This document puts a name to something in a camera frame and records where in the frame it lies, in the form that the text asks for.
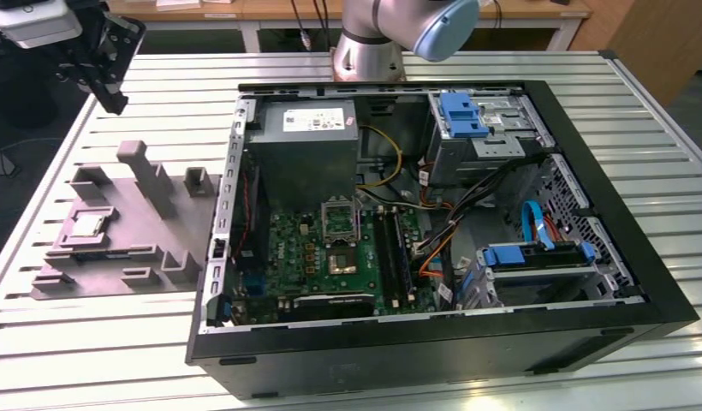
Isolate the RAM stick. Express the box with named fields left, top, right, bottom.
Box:
left=69, top=251, right=133, bottom=261
left=388, top=209, right=419, bottom=303

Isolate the wooden desk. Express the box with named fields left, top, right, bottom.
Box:
left=108, top=0, right=593, bottom=53

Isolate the graphics card with black shroud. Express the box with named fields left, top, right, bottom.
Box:
left=279, top=292, right=379, bottom=320

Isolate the grey power supply unit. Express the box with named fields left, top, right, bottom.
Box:
left=244, top=100, right=363, bottom=215

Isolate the CPU socket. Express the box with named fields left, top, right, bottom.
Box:
left=325, top=249, right=361, bottom=275

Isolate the orange red wire bundle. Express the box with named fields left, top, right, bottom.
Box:
left=416, top=188, right=455, bottom=211

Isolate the hard disk in blue carrier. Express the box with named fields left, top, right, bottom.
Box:
left=481, top=239, right=597, bottom=271

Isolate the wooden cabinet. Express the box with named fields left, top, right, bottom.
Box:
left=569, top=0, right=702, bottom=106

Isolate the black RAM slot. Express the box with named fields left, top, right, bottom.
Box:
left=384, top=208, right=411, bottom=305
left=372, top=208, right=397, bottom=306
left=379, top=208, right=403, bottom=306

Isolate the CPU with silver top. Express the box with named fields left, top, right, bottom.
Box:
left=64, top=212, right=108, bottom=237

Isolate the black PC case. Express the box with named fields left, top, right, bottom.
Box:
left=183, top=79, right=702, bottom=402

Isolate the light blue SATA wire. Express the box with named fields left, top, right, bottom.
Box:
left=521, top=200, right=557, bottom=252

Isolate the blue plastic drive latch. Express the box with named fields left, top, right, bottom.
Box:
left=440, top=92, right=489, bottom=139

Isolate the black cable with plug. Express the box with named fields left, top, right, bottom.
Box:
left=291, top=0, right=315, bottom=49

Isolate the grey wire bundle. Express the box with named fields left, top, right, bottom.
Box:
left=355, top=188, right=455, bottom=211

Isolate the metal socket cover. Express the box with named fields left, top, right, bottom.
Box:
left=320, top=197, right=361, bottom=246

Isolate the black cable bundle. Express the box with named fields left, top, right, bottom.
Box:
left=441, top=152, right=549, bottom=228

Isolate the grey parts rack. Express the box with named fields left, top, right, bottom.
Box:
left=28, top=139, right=224, bottom=301

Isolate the yellow wire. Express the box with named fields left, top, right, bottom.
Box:
left=355, top=123, right=403, bottom=188

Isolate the green motherboard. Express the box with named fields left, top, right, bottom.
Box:
left=229, top=196, right=437, bottom=325

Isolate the red black twisted wire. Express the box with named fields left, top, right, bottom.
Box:
left=239, top=173, right=255, bottom=258

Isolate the metal drive cage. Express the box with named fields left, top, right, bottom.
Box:
left=427, top=92, right=557, bottom=185

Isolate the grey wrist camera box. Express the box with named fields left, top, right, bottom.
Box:
left=0, top=0, right=84, bottom=49

